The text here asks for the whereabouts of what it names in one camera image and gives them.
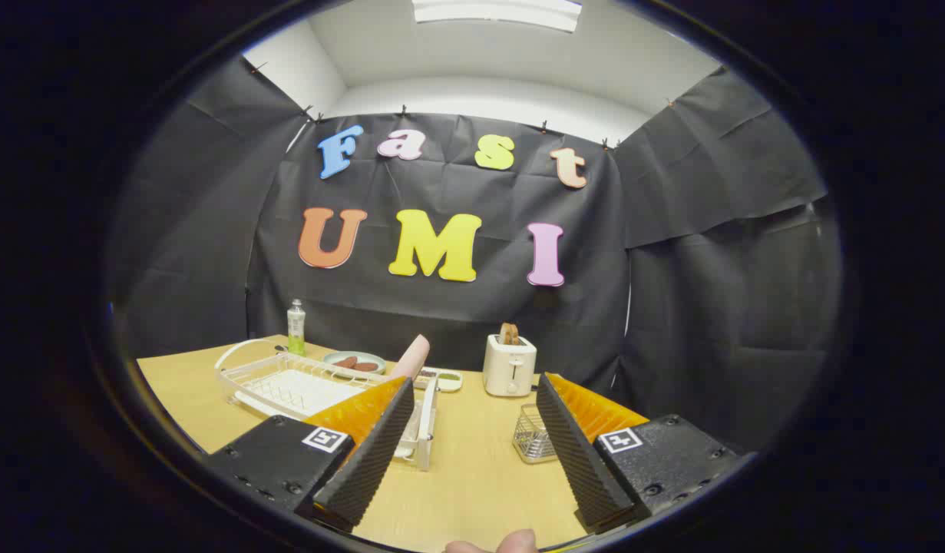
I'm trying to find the ceiling light panel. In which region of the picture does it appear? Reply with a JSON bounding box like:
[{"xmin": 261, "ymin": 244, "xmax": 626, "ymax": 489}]
[{"xmin": 411, "ymin": 0, "xmax": 583, "ymax": 34}]

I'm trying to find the pink plate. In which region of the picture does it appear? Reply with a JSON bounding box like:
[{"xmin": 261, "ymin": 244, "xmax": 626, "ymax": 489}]
[{"xmin": 388, "ymin": 333, "xmax": 431, "ymax": 382}]

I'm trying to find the white toaster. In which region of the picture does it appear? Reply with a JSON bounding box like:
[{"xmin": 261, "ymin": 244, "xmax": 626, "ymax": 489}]
[{"xmin": 482, "ymin": 334, "xmax": 538, "ymax": 399}]

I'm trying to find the green liquid bottle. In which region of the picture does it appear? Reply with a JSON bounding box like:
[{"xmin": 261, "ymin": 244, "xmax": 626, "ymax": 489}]
[{"xmin": 287, "ymin": 299, "xmax": 307, "ymax": 357}]

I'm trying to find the white divided dish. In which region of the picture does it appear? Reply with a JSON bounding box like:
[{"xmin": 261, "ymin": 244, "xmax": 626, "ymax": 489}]
[{"xmin": 414, "ymin": 367, "xmax": 464, "ymax": 393}]

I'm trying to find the pale green plate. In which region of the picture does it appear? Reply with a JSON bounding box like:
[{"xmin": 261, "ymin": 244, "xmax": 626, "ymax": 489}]
[{"xmin": 323, "ymin": 350, "xmax": 388, "ymax": 376}]

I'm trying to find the white dish rack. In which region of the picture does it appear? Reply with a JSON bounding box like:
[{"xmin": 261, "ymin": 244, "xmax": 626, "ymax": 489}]
[{"xmin": 214, "ymin": 338, "xmax": 441, "ymax": 472}]

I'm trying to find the metal wire basket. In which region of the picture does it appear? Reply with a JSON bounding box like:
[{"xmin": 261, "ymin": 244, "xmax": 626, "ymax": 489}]
[{"xmin": 512, "ymin": 402, "xmax": 559, "ymax": 465}]

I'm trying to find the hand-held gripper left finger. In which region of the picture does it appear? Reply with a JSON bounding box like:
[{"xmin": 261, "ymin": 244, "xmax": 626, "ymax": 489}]
[{"xmin": 203, "ymin": 376, "xmax": 416, "ymax": 534}]

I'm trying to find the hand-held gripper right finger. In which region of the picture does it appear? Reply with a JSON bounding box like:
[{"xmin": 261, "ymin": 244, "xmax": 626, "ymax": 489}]
[{"xmin": 535, "ymin": 372, "xmax": 743, "ymax": 535}]

